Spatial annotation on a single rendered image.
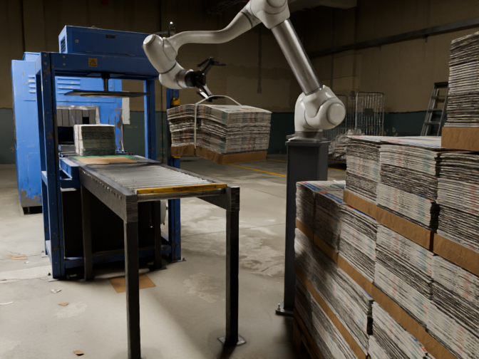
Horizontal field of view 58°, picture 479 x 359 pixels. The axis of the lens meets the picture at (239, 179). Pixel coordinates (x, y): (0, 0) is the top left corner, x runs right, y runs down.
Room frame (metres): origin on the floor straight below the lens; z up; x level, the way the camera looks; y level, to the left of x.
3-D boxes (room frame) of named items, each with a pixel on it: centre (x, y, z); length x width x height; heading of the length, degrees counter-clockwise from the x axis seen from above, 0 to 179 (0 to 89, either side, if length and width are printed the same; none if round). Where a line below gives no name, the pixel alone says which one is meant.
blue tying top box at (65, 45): (3.43, 1.04, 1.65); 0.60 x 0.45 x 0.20; 118
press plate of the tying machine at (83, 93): (3.44, 1.04, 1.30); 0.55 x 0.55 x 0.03; 28
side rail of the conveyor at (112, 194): (2.42, 0.78, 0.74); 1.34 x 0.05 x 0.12; 28
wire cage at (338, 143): (9.90, -2.49, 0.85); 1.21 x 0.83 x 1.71; 28
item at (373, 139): (1.39, -0.56, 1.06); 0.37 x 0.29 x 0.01; 97
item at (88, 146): (3.94, 1.31, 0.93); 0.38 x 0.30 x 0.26; 28
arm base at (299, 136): (2.48, -0.37, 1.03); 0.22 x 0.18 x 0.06; 64
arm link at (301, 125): (2.46, -0.39, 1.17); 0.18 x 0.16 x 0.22; 16
